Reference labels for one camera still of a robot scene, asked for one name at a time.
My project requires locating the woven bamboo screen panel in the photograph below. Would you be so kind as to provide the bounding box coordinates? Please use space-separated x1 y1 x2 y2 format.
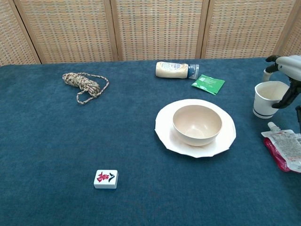
13 0 119 64
279 0 301 57
110 0 210 62
200 0 297 59
0 0 42 66

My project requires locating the white red spout pouch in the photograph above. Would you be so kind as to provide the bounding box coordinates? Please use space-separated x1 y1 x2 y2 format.
261 121 301 174

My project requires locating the white paper cup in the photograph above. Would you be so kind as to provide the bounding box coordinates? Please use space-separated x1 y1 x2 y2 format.
253 81 290 119

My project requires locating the mayonnaise squeeze bottle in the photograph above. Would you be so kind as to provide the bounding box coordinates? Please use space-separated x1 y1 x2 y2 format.
155 61 200 80

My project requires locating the beige braided rope bundle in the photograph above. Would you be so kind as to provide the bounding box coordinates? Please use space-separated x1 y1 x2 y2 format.
62 72 110 105

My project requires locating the right black-fingered robot hand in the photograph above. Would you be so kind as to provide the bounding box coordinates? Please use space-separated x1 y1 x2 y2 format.
262 55 301 109

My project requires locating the green foil sachet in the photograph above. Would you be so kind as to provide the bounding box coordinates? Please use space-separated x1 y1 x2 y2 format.
190 74 226 96

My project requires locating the blue table cloth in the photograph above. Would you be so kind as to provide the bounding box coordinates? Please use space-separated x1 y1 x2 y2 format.
0 56 301 226

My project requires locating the white scalloped plate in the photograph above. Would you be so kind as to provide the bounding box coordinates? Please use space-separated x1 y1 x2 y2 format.
154 98 237 159

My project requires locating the white mahjong tile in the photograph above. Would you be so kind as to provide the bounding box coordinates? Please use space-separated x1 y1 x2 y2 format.
93 169 119 189

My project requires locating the cream ceramic bowl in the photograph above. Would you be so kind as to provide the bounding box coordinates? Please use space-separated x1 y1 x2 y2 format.
172 105 223 146

